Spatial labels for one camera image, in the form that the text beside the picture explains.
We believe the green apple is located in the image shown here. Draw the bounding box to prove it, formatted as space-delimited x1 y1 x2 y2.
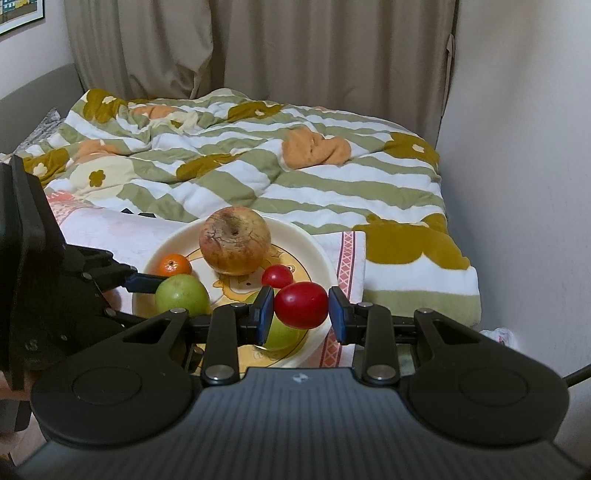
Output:
154 274 211 317
245 293 309 350

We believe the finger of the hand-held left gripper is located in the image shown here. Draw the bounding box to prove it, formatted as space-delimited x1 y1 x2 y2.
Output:
65 244 168 296
102 307 160 331

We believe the small mandarin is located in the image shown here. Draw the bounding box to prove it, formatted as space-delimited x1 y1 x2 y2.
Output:
156 253 192 278

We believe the red cherry tomato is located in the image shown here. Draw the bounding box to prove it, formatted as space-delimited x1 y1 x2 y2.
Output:
274 282 329 330

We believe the orange-red cherry tomato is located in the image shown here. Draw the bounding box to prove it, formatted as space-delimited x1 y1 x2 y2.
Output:
261 265 294 289

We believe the pink floral tablecloth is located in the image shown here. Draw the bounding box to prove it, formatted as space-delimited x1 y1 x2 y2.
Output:
46 191 368 370

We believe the beige curtain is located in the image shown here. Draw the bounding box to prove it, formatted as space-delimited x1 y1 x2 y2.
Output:
65 0 460 145

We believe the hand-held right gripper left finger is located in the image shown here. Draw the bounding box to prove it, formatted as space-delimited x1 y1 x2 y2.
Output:
98 286 276 387

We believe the black cable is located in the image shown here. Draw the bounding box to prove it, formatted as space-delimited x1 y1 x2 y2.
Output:
563 364 591 389

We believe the cream cartoon print plate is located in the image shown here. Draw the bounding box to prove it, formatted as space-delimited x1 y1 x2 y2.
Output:
131 217 334 368

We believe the wall poster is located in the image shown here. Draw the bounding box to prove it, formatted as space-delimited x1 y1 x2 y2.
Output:
0 0 45 36

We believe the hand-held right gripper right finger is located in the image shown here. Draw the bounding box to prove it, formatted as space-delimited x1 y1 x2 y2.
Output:
327 286 492 387

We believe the wrinkled reddish apple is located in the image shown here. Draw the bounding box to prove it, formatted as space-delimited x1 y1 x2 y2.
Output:
199 207 271 277

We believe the grey headboard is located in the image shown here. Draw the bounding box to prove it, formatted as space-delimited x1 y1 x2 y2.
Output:
0 62 85 155

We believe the green striped floral blanket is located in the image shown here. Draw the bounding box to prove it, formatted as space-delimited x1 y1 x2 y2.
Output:
18 88 481 326

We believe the white pink cloth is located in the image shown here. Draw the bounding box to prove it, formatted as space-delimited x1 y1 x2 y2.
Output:
480 327 519 350

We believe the grey patterned cloth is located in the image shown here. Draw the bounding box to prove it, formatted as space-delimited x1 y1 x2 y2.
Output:
13 108 68 154

